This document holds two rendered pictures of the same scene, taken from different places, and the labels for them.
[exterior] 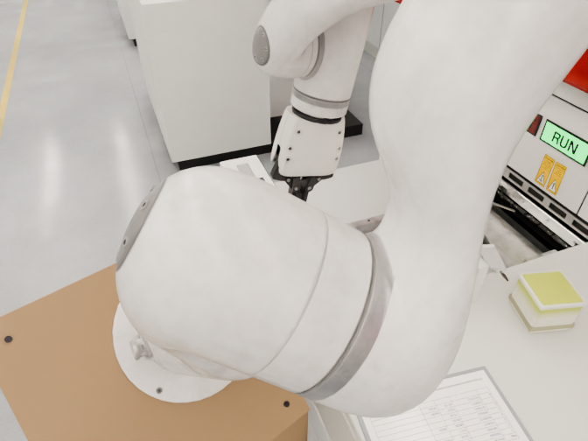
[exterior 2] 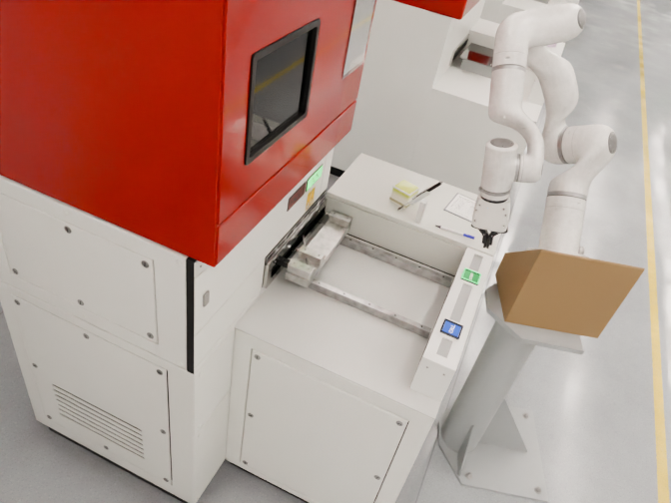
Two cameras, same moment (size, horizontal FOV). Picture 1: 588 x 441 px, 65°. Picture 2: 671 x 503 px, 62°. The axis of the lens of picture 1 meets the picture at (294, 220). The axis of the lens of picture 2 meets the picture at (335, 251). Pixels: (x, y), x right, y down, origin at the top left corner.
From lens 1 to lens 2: 211 cm
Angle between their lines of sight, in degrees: 95
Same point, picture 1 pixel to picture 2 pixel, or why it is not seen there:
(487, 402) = (455, 206)
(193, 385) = not seen: hidden behind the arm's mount
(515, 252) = (336, 232)
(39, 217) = not seen: outside the picture
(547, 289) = (409, 187)
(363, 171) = (303, 345)
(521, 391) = (440, 201)
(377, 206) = (337, 316)
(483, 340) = (432, 212)
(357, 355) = not seen: hidden behind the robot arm
